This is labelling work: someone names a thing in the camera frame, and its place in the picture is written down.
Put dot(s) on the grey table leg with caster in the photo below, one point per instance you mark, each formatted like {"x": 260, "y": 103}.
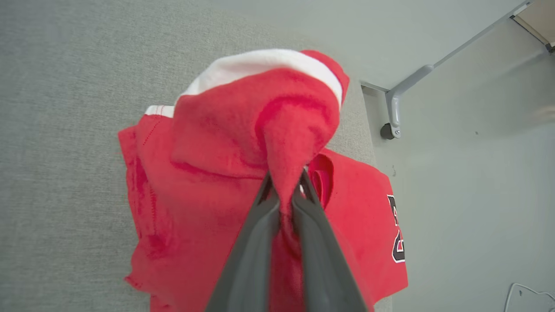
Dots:
{"x": 396, "y": 99}

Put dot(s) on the red basketball jersey number 23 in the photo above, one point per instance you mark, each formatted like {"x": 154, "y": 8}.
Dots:
{"x": 186, "y": 225}

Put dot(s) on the red shorts white trim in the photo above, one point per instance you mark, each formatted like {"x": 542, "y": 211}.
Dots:
{"x": 243, "y": 121}

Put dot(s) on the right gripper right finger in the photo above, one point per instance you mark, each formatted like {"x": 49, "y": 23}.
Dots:
{"x": 325, "y": 268}

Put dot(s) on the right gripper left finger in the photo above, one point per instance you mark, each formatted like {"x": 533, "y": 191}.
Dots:
{"x": 247, "y": 260}

